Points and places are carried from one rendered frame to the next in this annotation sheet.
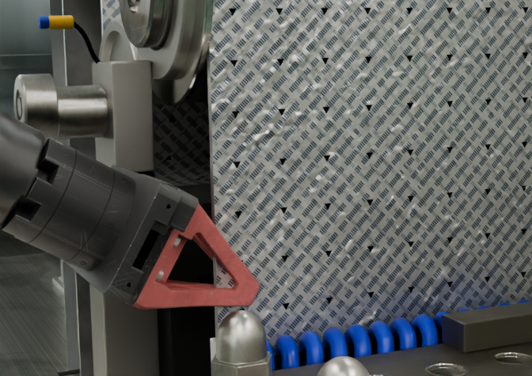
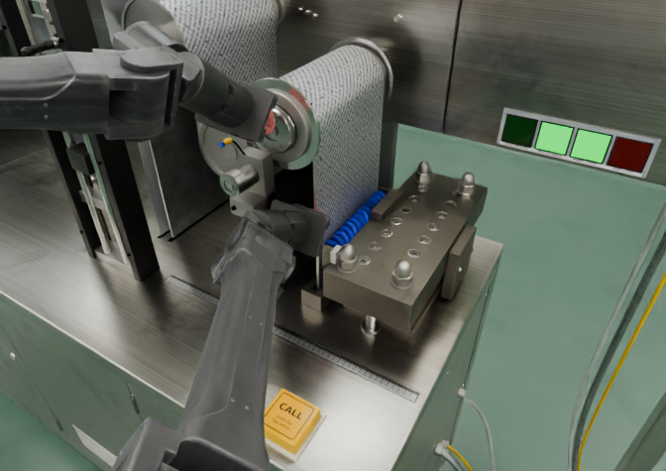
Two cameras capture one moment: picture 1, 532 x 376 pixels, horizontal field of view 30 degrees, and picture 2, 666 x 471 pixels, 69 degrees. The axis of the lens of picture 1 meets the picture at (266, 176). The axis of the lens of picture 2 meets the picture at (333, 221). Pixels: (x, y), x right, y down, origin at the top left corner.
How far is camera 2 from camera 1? 0.54 m
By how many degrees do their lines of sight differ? 44
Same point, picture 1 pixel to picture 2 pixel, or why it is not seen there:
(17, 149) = (285, 225)
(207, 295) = not seen: hidden behind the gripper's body
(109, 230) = (306, 235)
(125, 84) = (266, 165)
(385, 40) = (351, 128)
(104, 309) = not seen: hidden behind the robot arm
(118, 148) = (266, 188)
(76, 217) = (299, 236)
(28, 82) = (236, 177)
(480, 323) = (385, 211)
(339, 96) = (342, 153)
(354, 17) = (345, 125)
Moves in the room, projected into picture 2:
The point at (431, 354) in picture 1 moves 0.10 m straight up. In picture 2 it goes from (374, 225) to (377, 179)
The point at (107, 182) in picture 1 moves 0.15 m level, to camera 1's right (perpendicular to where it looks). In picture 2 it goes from (302, 219) to (379, 188)
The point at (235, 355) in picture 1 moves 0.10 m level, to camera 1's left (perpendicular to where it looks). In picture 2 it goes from (351, 259) to (299, 284)
